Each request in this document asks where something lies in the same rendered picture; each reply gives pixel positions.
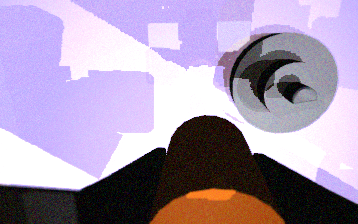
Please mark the orange cylinder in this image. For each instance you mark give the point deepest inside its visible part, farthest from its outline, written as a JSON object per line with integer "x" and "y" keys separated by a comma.
{"x": 210, "y": 176}

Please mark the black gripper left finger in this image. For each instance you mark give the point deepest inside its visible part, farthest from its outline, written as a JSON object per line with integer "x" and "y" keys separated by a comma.
{"x": 123, "y": 197}

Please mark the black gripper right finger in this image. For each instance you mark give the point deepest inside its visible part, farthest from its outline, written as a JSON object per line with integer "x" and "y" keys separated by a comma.
{"x": 301, "y": 200}

